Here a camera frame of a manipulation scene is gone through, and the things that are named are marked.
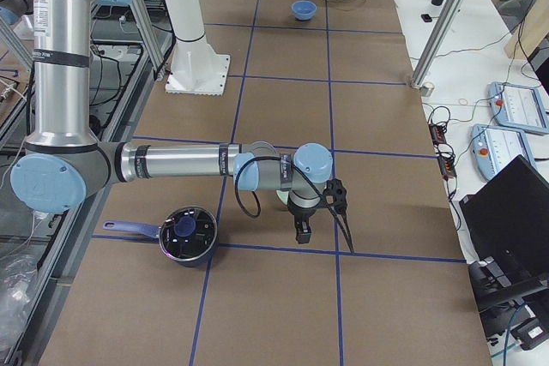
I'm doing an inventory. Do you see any blue saucepan with lid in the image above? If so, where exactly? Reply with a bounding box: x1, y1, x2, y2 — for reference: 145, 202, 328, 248
103, 206, 219, 267

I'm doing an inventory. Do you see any teach pendant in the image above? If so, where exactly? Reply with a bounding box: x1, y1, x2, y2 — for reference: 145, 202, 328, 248
488, 81, 548, 135
471, 123, 536, 181

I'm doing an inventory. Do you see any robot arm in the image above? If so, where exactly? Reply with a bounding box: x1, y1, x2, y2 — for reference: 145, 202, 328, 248
10, 0, 333, 244

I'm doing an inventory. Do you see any aluminium frame post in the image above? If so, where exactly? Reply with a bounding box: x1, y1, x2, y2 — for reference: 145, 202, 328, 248
410, 0, 463, 97

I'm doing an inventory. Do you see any white pedestal base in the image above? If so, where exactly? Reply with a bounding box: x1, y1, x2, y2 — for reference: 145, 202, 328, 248
165, 0, 231, 95

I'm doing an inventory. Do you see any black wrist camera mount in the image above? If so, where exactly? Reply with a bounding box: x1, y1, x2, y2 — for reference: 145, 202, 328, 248
323, 178, 347, 215

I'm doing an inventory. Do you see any black laptop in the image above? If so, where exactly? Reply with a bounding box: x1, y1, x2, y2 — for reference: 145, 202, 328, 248
459, 155, 548, 317

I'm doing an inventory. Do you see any blue bowl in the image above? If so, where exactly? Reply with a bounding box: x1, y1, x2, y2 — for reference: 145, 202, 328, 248
291, 0, 317, 21

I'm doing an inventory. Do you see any upper teach pendant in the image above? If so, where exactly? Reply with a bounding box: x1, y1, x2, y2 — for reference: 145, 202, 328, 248
488, 81, 548, 135

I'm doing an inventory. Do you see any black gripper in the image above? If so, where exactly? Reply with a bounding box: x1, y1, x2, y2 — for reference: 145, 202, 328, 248
287, 196, 324, 244

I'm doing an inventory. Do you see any lower teach pendant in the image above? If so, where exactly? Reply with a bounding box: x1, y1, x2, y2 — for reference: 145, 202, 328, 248
471, 123, 536, 181

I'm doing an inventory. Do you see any brown table mat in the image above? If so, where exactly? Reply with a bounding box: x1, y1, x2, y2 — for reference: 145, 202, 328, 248
39, 0, 490, 365

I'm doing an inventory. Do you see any black cable hub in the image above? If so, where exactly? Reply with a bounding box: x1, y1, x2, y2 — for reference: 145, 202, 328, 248
428, 123, 457, 181

